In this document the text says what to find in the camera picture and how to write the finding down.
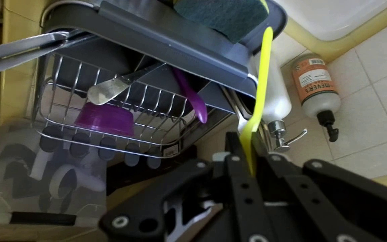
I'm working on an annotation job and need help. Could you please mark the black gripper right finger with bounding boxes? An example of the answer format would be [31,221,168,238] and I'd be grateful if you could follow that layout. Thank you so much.
[251,133,387,242]

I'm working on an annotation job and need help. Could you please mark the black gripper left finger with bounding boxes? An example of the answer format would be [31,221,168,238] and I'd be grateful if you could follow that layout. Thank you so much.
[98,132,272,242]

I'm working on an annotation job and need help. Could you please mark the yellow plastic spoon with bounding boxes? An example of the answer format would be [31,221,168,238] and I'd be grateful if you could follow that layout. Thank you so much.
[239,26,274,178]

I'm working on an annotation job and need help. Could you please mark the purple plastic spoon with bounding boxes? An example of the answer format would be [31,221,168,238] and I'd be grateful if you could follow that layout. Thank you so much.
[171,66,210,125]

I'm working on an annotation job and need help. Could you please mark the white pump bottle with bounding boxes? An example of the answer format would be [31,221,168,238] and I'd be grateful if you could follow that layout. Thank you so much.
[246,49,309,152]

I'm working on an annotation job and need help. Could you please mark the orange label soap bottle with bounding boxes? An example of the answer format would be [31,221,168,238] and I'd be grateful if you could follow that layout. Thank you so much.
[290,53,343,144]

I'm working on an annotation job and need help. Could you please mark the purple plastic bowl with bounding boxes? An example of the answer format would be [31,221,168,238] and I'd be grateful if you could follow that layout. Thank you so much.
[74,101,136,137]

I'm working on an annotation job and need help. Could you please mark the silver butter knife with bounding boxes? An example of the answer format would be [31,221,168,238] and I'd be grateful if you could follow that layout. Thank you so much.
[86,62,168,108]

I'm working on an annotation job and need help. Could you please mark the green and yellow sponge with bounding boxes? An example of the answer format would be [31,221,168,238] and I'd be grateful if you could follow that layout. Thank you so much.
[172,0,272,44]

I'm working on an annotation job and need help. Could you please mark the clear plastic container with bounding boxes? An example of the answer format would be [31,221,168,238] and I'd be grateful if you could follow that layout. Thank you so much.
[0,118,110,226]

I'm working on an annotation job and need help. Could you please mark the wire dish rack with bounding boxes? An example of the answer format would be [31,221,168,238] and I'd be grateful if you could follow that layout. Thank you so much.
[32,53,233,161]

